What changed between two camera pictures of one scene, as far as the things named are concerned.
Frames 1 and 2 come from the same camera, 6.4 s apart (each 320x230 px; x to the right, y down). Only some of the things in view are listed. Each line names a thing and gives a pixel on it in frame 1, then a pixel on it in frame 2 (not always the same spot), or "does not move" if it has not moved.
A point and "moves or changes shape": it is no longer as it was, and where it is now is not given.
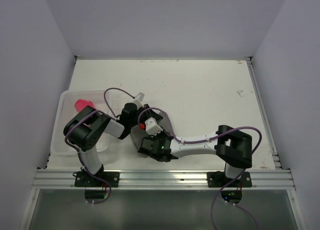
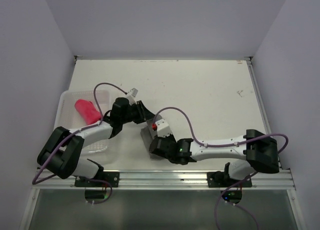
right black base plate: [218, 179] does not move
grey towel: [137, 135] moves or changes shape
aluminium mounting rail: [64, 179] does not move
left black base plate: [83, 179] does not move
